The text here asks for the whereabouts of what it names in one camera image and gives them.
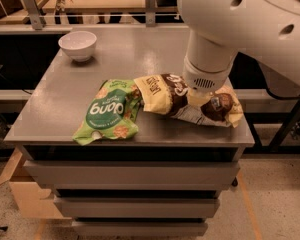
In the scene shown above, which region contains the wooden box on floor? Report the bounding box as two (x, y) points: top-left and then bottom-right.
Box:
(0, 148), (67, 220)

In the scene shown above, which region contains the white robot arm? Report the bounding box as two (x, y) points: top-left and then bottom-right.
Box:
(177, 0), (300, 97)

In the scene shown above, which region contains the middle metal bracket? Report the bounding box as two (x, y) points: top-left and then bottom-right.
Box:
(145, 0), (156, 27)

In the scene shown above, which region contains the green rice chip bag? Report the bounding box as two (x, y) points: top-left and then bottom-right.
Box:
(73, 79), (142, 145)

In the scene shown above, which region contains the grey drawer cabinet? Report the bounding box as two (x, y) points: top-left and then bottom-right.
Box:
(6, 25), (254, 236)

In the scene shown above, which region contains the metal bracket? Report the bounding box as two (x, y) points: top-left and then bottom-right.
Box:
(22, 0), (46, 30)
(145, 0), (156, 27)

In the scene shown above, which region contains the left metal bracket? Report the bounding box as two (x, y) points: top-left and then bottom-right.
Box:
(22, 0), (46, 30)

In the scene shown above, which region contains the brown chip bag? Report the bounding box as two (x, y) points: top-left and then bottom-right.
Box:
(134, 74), (243, 128)

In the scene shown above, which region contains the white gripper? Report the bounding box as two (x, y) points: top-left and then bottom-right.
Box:
(183, 57), (232, 107)

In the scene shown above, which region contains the white ceramic bowl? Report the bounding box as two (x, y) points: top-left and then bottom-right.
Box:
(58, 31), (97, 62)

